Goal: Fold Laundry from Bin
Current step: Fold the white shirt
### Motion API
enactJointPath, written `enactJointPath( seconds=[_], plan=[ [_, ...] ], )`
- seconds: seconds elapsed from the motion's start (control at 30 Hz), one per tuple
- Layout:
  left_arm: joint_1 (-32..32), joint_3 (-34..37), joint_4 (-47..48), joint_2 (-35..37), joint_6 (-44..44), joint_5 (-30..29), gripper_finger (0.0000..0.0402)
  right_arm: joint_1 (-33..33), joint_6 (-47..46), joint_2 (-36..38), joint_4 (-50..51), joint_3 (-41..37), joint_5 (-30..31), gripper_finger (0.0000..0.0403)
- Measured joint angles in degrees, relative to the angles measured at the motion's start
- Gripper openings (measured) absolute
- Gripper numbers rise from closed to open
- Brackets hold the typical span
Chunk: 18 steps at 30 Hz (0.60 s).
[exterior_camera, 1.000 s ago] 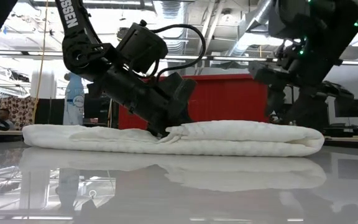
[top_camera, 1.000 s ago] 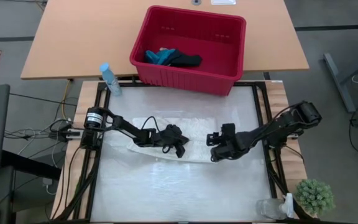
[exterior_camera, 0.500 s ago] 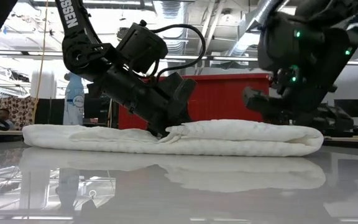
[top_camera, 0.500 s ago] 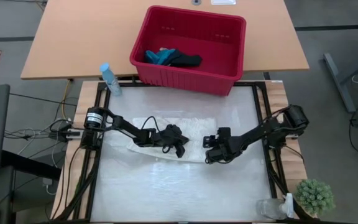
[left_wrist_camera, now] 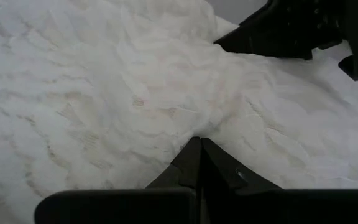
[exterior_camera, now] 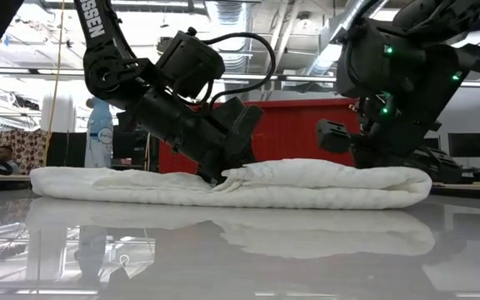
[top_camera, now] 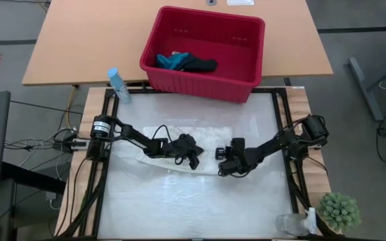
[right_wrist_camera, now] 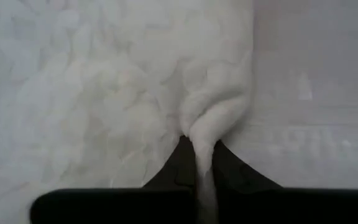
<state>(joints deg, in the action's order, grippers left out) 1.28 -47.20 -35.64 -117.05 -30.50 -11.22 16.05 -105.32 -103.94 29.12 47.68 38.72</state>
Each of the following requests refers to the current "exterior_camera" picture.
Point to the white textured towel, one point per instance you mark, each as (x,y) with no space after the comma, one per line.
(265,187)

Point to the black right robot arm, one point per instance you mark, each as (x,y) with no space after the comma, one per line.
(411,62)

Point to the red plastic bin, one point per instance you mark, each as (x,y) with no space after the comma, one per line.
(290,129)

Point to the long light bar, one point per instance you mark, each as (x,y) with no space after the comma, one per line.
(306,78)

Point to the black display panel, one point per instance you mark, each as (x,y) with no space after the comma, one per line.
(67,148)

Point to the floral patterned cloth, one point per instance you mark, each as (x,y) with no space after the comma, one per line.
(29,146)

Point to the person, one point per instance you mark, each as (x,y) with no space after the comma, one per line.
(4,154)

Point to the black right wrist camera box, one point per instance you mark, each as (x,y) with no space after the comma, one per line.
(333,135)

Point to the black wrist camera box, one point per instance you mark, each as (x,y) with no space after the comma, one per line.
(190,62)
(333,135)

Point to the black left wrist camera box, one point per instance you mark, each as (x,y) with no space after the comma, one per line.
(190,62)

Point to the black wall monitor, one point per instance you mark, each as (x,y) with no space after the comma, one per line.
(469,145)

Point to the narrow silver ventilation duct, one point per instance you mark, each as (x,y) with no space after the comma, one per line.
(327,54)

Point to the wide silver ventilation duct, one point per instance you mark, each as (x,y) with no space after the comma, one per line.
(233,12)

